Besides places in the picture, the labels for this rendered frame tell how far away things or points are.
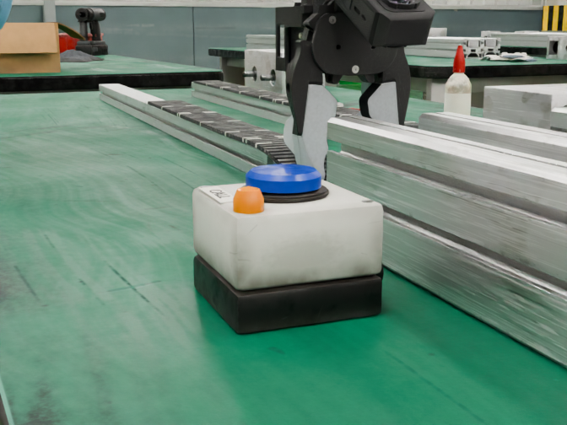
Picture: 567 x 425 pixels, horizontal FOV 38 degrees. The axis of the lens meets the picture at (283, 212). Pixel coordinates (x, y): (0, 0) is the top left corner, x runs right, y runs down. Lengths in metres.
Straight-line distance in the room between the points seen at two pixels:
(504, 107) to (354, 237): 0.33
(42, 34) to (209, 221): 2.24
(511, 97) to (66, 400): 0.48
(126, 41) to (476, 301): 11.42
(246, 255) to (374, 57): 0.30
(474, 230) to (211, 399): 0.16
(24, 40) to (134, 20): 9.21
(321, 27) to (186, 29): 11.41
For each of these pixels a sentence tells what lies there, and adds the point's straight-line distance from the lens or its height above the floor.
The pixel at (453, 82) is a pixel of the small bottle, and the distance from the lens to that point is 1.21.
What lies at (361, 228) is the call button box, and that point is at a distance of 0.41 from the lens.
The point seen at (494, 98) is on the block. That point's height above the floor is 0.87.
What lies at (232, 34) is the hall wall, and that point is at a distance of 12.27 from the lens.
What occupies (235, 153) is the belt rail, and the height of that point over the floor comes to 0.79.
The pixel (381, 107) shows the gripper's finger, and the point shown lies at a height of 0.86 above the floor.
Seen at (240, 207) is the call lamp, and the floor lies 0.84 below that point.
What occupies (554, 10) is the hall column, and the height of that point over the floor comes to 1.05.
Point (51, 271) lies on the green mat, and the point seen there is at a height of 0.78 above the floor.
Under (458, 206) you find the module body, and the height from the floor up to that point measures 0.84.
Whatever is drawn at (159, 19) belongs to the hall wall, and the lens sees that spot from 11.92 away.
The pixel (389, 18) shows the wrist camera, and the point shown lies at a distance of 0.56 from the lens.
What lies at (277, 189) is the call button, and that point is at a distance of 0.42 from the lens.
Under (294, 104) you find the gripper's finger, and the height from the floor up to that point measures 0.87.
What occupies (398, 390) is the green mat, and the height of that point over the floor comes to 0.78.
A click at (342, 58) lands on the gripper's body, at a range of 0.64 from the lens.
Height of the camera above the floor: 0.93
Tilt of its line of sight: 13 degrees down
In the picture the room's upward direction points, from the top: straight up
